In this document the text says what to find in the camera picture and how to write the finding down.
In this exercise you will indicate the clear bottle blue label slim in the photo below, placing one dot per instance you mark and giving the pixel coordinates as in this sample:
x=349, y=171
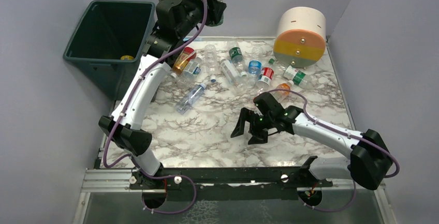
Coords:
x=190, y=98

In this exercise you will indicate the clear bottle grey blue label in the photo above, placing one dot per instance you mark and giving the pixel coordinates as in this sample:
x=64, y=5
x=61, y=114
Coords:
x=190, y=73

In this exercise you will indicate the white cylinder with coloured face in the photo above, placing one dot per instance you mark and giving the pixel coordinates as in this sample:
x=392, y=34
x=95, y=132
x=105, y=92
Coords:
x=300, y=38

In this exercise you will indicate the clear unlabelled bottle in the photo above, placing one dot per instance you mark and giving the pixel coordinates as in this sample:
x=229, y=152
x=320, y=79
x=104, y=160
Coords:
x=210, y=58

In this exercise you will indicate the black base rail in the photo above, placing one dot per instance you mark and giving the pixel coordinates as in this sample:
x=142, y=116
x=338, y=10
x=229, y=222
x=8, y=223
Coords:
x=290, y=180

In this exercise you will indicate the clear bottle green white label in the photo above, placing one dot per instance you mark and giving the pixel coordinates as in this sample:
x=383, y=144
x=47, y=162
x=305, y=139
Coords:
x=298, y=77

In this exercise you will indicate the orange juice bottle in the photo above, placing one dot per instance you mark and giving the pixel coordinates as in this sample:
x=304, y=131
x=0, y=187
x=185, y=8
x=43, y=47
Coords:
x=282, y=91

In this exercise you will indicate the clear bottle blue wrap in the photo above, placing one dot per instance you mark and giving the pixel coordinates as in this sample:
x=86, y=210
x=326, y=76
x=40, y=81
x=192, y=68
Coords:
x=254, y=66

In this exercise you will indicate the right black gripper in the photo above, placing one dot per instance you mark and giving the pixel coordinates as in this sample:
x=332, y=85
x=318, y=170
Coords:
x=255, y=122

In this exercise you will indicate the yellow juice bottle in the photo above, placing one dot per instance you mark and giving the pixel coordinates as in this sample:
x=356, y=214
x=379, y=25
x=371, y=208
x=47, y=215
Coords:
x=127, y=58

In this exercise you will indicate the dark green plastic bin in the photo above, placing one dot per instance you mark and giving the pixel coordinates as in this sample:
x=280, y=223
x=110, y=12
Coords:
x=106, y=31

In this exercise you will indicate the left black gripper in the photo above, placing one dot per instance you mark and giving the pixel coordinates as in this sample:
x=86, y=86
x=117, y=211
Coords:
x=215, y=6

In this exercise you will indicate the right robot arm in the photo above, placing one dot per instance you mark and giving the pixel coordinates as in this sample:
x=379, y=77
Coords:
x=365, y=156

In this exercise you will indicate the aluminium frame rail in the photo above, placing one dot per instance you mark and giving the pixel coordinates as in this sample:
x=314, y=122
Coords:
x=119, y=180

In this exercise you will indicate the clear bottle red cap right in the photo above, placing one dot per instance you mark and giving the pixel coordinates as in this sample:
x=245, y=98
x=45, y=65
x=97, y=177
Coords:
x=265, y=78

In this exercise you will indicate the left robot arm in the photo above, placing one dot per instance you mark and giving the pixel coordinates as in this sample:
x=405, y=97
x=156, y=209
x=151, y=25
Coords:
x=123, y=126

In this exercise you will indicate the amber bottle red label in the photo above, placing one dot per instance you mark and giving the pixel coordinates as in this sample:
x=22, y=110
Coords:
x=182, y=60

